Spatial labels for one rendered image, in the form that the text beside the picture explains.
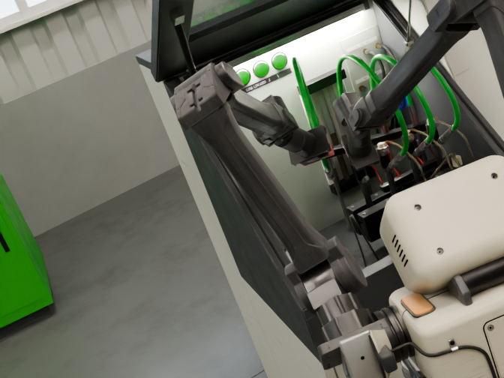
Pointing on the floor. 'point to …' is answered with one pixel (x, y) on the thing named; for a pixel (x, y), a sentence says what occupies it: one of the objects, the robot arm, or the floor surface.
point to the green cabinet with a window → (20, 270)
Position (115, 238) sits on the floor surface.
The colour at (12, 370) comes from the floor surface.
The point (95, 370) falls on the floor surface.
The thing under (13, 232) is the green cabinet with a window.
